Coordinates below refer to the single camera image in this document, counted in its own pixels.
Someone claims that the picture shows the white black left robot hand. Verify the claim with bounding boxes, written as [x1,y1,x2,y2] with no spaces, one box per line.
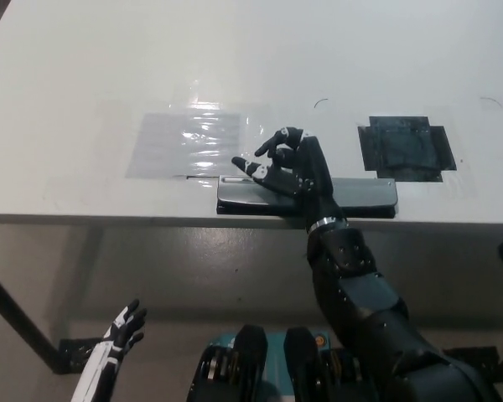
[70,298,148,402]

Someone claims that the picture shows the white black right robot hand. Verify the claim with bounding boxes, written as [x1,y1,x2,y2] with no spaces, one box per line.
[231,124,347,232]

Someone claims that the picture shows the silver black hole puncher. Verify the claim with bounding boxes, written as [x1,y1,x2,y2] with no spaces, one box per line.
[215,174,400,219]

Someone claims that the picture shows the black teal robot torso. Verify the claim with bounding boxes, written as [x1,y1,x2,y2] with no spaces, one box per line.
[186,324,393,402]

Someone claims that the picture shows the black tape patch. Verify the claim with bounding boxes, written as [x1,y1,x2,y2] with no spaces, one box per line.
[356,116,459,183]

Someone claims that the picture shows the clear plastic sheet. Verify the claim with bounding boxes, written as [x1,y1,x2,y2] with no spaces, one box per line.
[124,111,269,181]

